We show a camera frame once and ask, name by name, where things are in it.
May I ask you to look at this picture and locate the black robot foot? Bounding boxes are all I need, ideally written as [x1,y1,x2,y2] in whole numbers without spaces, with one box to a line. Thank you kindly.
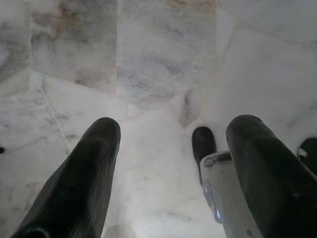
[298,137,317,177]
[192,126,217,185]

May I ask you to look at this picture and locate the silver robot left leg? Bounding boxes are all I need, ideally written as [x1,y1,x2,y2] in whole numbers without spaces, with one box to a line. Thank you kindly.
[200,150,264,238]

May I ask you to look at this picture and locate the black robot right foot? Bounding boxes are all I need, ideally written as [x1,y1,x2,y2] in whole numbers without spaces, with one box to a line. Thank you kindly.
[298,137,317,177]

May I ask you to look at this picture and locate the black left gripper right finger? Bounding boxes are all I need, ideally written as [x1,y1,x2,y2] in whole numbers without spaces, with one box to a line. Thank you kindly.
[226,114,317,238]

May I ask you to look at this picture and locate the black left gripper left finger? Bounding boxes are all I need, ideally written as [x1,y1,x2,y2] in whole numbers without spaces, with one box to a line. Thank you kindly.
[11,117,121,238]

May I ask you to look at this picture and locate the black robot left foot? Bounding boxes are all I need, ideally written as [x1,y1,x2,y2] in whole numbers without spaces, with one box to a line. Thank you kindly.
[192,126,217,185]

